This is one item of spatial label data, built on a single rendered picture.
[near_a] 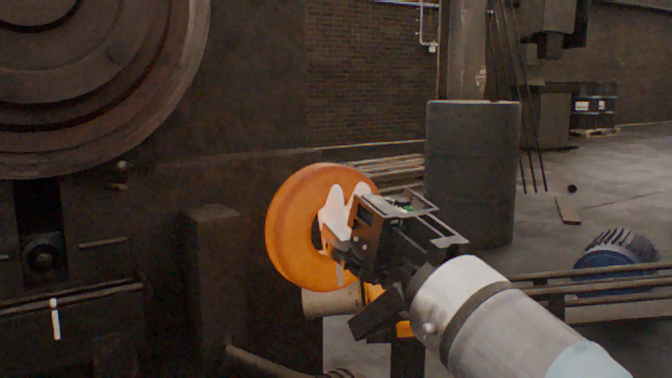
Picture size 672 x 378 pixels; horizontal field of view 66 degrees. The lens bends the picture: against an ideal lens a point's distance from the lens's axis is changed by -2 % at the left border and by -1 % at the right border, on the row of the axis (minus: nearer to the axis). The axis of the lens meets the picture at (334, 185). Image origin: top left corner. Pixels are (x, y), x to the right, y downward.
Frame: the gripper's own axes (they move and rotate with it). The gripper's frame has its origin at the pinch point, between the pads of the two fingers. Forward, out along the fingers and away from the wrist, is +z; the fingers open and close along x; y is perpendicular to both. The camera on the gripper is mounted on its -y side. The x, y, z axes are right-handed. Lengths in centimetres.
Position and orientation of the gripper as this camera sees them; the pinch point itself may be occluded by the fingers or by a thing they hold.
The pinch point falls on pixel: (328, 212)
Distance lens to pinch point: 63.5
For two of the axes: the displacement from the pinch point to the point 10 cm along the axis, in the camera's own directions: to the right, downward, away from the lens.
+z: -5.2, -4.3, 7.4
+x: -8.4, 0.9, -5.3
